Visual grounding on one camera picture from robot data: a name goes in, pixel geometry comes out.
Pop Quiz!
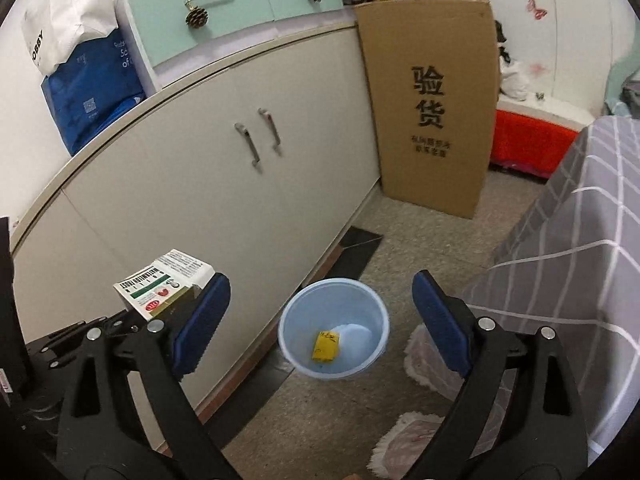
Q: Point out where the white green medicine box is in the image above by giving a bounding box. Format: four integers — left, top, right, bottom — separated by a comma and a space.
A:
113, 249, 215, 322

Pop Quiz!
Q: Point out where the yellow small box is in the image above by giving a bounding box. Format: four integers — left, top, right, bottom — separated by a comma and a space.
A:
311, 330, 340, 363

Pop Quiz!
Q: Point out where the blue plastic trash bin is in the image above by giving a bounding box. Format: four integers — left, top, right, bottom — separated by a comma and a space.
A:
278, 278, 390, 380

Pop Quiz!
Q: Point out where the pink white floor mat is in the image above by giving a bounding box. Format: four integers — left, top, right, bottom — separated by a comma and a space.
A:
365, 323, 501, 480

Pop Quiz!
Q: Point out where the grey checked bed sheet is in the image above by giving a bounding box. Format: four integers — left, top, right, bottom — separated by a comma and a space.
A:
460, 116, 640, 460

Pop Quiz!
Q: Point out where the beige low cabinet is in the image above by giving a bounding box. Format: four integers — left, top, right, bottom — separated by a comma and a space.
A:
12, 24, 380, 419

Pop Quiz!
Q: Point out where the blue shopping bag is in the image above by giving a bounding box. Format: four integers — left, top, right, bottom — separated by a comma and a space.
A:
41, 29, 145, 156

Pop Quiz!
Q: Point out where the red storage box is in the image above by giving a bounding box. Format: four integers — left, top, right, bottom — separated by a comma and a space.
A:
490, 94, 596, 179

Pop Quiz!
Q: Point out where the white plastic bag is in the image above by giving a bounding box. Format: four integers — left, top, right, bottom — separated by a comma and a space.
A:
22, 0, 117, 76

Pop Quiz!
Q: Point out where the mint green drawer unit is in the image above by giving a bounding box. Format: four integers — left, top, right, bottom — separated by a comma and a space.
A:
115, 0, 354, 96

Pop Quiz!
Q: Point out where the large cardboard box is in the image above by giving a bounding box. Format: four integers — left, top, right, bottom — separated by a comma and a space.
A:
355, 0, 499, 219

